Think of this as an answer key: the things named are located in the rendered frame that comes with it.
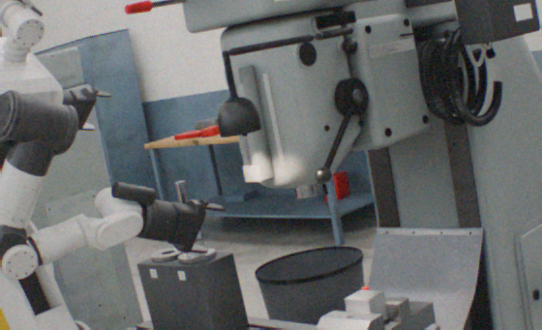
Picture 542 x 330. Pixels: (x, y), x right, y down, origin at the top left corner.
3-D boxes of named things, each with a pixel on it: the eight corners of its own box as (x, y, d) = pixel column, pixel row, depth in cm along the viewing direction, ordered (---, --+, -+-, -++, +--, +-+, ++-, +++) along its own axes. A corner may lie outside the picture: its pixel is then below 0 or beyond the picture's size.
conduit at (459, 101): (466, 135, 164) (446, 28, 161) (402, 139, 176) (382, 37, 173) (510, 116, 176) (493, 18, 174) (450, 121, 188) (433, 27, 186)
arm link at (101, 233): (147, 233, 182) (92, 257, 177) (129, 213, 189) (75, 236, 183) (141, 208, 179) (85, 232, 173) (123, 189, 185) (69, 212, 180)
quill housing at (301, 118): (311, 192, 159) (276, 15, 155) (235, 193, 174) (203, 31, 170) (376, 165, 172) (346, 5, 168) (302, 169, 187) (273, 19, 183)
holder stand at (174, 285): (216, 342, 198) (195, 261, 196) (153, 333, 213) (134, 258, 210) (250, 324, 207) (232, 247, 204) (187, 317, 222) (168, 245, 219)
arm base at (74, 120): (3, 152, 154) (18, 92, 154) (-21, 140, 164) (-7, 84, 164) (69, 167, 164) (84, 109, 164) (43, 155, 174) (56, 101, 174)
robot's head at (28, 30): (12, 58, 171) (18, 18, 167) (-5, 39, 177) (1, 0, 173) (40, 56, 175) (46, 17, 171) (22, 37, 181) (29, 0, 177)
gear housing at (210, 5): (270, 15, 152) (258, -39, 151) (184, 36, 170) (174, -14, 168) (387, -2, 174) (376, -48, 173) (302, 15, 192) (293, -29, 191)
